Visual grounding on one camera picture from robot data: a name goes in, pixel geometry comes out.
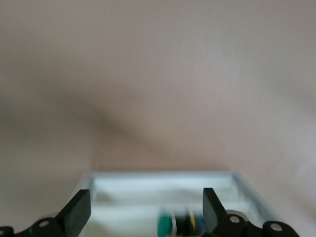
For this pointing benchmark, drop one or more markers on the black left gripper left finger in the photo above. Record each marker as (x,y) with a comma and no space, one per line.
(76,212)

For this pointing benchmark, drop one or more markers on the white plastic bin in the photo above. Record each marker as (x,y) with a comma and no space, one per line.
(148,195)

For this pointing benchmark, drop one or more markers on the green push button switch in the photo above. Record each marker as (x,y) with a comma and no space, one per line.
(165,223)

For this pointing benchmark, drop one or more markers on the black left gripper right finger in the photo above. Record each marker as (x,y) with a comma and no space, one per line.
(213,212)

